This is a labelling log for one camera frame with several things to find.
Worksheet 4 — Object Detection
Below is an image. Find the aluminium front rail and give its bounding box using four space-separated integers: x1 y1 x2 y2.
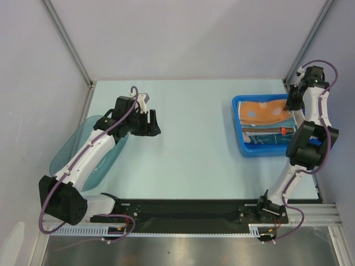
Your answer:
43 201 340 226

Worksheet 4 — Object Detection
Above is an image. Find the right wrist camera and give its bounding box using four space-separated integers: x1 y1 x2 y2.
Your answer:
295 67 305 86

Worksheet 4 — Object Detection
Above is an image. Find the blue plastic bin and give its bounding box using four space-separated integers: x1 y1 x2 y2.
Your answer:
232 94 300 157

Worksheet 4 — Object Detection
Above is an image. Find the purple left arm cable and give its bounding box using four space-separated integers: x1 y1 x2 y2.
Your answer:
38 86 139 235

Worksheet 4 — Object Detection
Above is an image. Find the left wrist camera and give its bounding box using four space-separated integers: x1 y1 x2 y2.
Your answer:
135 93 150 114

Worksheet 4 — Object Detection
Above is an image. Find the teal translucent basket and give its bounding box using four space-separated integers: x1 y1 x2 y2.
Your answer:
49 115 129 191

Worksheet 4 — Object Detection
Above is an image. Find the orange brown towel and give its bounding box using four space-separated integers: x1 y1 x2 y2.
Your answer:
242 127 296 136

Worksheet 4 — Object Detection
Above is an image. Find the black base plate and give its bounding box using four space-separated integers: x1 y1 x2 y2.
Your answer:
90 198 292 235

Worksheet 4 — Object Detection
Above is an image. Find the Doraemon teal beige towel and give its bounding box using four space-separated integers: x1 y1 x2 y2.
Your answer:
242 133 294 145

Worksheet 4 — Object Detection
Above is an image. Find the light blue towel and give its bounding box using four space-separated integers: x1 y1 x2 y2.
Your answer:
241 117 297 129

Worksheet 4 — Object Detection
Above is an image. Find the peach orange patterned towel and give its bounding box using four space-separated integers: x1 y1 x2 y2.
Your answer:
237 99 293 125

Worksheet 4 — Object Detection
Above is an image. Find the white cable duct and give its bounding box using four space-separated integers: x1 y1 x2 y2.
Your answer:
51 224 278 241

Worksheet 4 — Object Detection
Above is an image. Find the right aluminium frame post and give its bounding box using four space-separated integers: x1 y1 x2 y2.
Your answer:
282 0 337 86

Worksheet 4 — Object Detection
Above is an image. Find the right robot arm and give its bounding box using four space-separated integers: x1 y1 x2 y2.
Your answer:
255 60 339 223

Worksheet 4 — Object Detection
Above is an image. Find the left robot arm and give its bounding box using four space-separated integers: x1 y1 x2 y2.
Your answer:
39 91 161 226

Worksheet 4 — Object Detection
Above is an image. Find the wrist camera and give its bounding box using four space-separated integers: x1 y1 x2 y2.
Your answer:
135 93 150 114
295 67 305 86

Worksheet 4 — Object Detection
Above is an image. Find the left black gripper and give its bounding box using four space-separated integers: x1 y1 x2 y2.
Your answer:
125 109 160 137

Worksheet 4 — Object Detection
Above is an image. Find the aluminium frame post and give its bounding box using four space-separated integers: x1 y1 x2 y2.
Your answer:
282 0 337 86
40 0 94 88

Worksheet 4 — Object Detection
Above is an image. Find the left aluminium frame post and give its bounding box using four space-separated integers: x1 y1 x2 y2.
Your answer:
40 0 94 88

